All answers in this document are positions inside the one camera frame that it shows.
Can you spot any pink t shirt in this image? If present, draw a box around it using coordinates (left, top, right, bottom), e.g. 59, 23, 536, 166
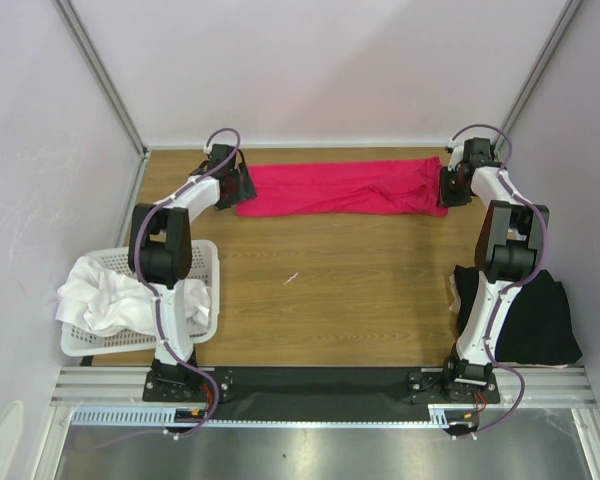
236, 157, 448, 217

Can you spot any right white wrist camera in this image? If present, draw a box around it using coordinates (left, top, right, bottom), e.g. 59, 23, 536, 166
445, 140, 464, 170

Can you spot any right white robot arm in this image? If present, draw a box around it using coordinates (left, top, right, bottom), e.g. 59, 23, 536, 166
438, 137, 549, 402

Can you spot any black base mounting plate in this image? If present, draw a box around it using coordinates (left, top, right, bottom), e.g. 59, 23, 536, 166
142, 367, 500, 423

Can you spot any black folded t shirt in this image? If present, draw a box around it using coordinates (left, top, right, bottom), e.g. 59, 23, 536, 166
452, 266, 582, 366

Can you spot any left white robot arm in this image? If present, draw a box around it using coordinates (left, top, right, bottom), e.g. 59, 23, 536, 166
128, 144, 256, 402

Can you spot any aluminium frame rail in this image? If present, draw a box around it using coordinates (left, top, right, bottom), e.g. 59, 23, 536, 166
51, 367, 596, 430

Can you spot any white laundry basket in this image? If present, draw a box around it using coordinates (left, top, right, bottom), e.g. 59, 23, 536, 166
60, 240, 220, 357

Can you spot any white crumpled t shirt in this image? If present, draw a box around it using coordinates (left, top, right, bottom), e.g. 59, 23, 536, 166
54, 254, 214, 338

